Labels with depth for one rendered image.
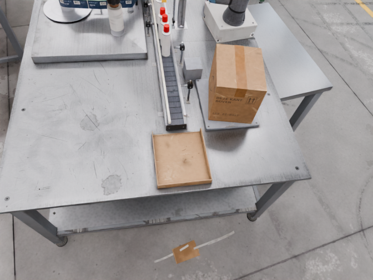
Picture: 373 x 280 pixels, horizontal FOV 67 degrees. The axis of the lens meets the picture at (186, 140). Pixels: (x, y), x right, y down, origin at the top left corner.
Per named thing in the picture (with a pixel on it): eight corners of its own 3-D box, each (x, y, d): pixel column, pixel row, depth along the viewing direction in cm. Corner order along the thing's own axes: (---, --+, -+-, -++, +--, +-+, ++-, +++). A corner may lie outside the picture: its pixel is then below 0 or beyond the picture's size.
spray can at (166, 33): (161, 51, 175) (161, 22, 158) (169, 51, 176) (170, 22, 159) (161, 57, 173) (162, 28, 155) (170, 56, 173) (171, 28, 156)
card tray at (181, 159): (151, 135, 149) (151, 131, 145) (200, 131, 152) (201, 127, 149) (157, 189, 133) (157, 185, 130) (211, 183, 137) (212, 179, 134)
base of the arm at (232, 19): (219, 11, 191) (223, -2, 182) (240, 10, 194) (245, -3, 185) (226, 26, 184) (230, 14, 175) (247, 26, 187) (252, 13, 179)
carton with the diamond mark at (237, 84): (208, 79, 170) (216, 43, 147) (247, 83, 171) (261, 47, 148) (207, 120, 154) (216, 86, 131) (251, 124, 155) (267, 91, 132)
